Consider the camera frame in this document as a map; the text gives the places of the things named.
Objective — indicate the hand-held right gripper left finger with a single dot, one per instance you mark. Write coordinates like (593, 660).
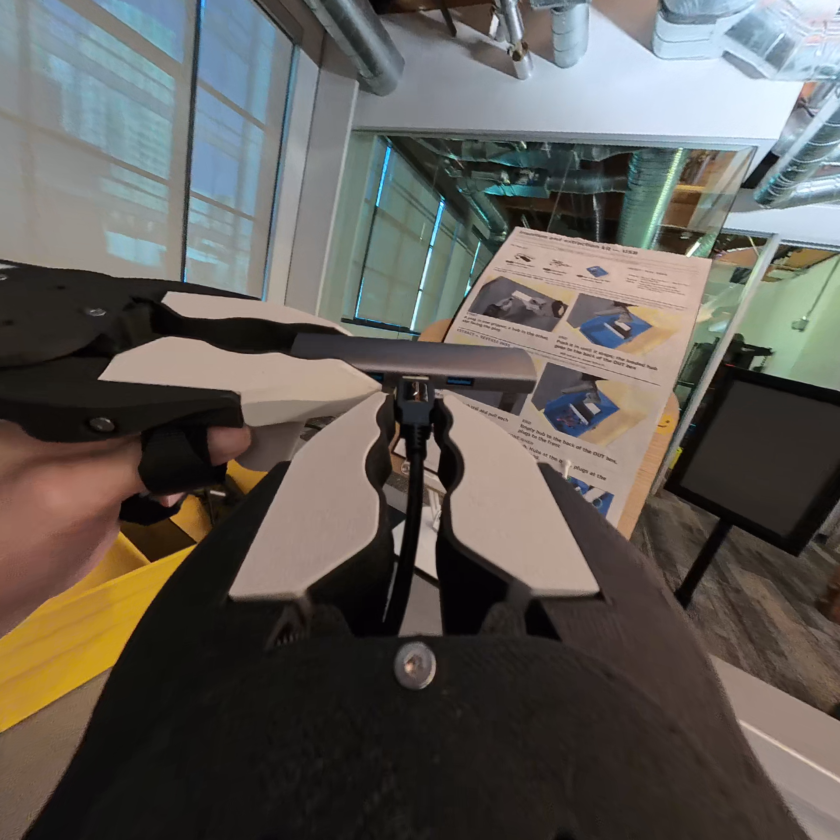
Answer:
(315, 525)

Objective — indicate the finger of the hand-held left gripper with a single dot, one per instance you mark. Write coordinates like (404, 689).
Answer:
(263, 387)
(250, 313)

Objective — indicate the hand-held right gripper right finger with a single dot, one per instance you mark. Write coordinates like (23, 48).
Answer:
(525, 525)

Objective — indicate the grey metal USB hub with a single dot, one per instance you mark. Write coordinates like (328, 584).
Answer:
(460, 361)

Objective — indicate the yellow plastic bin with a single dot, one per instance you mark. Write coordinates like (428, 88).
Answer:
(79, 630)

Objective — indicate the person's left hand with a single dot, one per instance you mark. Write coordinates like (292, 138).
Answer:
(53, 512)

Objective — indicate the instruction poster board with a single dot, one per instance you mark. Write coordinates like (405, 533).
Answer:
(617, 341)

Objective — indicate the black display panel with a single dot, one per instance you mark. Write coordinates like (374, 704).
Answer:
(768, 453)

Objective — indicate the silver ventilation duct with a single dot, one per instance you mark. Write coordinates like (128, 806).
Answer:
(355, 40)
(748, 33)

